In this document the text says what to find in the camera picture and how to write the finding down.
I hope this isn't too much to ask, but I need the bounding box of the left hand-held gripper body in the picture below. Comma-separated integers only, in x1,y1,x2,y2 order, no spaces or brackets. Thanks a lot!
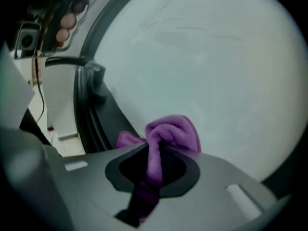
13,0,90,60

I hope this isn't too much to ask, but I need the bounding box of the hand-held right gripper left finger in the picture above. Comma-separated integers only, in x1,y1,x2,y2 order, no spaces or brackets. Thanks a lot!
118,143,150,192

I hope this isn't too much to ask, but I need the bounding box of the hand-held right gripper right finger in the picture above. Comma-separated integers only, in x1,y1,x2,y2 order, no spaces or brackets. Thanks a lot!
159,145,187,185

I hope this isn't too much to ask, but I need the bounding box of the purple cloth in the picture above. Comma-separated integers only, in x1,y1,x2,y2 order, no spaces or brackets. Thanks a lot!
115,114,202,223

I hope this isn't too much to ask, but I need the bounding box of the frosted window glass pane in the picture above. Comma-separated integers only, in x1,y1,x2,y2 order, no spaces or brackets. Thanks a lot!
92,0,308,183

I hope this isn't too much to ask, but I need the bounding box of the black window handle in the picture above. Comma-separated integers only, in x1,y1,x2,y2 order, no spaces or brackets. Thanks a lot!
45,55,107,103

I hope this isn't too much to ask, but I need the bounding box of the thin black cable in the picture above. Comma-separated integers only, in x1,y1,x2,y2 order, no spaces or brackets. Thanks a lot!
30,55,46,124

